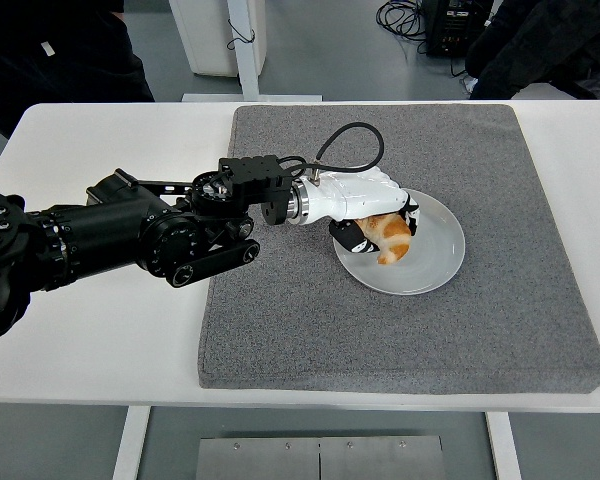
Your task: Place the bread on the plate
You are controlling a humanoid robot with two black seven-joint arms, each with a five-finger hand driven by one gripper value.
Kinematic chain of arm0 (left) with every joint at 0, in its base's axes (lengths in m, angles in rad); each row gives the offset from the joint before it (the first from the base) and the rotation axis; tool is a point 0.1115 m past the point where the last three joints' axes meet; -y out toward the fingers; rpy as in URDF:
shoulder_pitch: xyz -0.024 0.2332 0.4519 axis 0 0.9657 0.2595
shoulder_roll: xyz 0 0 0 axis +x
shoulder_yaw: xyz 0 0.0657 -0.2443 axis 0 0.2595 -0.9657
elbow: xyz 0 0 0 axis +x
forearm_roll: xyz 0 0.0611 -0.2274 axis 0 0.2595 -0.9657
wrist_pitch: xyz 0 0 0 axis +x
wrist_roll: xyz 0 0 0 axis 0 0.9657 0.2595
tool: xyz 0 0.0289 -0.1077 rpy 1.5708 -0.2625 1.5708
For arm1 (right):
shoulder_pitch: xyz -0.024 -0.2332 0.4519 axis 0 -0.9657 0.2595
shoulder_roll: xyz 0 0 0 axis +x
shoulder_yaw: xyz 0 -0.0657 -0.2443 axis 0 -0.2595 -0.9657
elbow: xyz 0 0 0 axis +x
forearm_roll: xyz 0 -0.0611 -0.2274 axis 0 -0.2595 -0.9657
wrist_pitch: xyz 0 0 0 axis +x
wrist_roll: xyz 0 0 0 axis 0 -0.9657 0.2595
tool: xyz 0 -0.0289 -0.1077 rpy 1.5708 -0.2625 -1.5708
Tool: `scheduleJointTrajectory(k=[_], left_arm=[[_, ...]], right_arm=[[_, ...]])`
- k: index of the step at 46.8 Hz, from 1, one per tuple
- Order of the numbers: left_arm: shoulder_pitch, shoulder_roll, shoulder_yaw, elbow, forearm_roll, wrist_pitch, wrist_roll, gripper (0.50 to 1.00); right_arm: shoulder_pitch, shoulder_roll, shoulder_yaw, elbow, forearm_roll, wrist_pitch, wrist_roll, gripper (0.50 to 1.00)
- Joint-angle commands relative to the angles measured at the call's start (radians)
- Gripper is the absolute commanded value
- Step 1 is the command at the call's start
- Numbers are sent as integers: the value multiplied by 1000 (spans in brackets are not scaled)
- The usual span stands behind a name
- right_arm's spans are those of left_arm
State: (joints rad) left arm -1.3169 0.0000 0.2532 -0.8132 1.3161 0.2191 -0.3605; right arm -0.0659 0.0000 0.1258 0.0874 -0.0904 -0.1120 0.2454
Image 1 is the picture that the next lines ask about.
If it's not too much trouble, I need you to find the round grey plate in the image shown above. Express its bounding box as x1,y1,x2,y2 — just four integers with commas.
332,188,467,295

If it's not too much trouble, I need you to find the black floor cable bundle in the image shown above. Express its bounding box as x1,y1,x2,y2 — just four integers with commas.
377,0,429,55

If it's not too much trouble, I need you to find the white table leg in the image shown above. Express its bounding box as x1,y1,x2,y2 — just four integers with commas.
485,412,524,480
112,405,152,480

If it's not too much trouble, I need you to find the grey metal plate with screws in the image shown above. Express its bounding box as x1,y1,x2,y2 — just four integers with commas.
195,435,446,480

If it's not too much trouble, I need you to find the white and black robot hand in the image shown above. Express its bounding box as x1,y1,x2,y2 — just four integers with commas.
299,167,422,256

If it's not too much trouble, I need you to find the golden brown croissant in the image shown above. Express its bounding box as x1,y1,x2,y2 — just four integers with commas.
355,212,414,266

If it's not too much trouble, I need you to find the grey fabric mat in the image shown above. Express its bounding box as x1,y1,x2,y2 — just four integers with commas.
198,103,600,396

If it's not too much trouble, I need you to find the person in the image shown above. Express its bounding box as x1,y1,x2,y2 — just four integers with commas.
0,0,156,136
464,0,600,101

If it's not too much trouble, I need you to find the black electronics box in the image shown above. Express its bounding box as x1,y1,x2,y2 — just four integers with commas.
424,0,496,57

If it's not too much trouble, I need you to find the thin black cable on post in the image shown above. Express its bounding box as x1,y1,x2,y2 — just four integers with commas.
227,28,258,50

